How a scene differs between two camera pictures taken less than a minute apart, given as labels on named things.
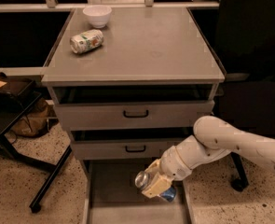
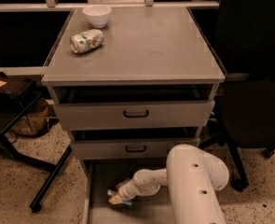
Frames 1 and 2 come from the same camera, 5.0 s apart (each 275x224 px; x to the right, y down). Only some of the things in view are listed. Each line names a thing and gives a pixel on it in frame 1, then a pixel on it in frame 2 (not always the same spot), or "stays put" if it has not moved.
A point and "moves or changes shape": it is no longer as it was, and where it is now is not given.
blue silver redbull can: x=142 y=179 moves or changes shape
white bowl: x=98 y=15 stays put
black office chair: x=252 y=49 stays put
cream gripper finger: x=158 y=187 → x=116 y=200
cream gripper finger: x=154 y=166 → x=121 y=185
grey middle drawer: x=126 y=143 stays put
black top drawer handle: x=135 y=116 stays put
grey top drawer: x=80 y=107 stays put
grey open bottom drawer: x=112 y=195 stays put
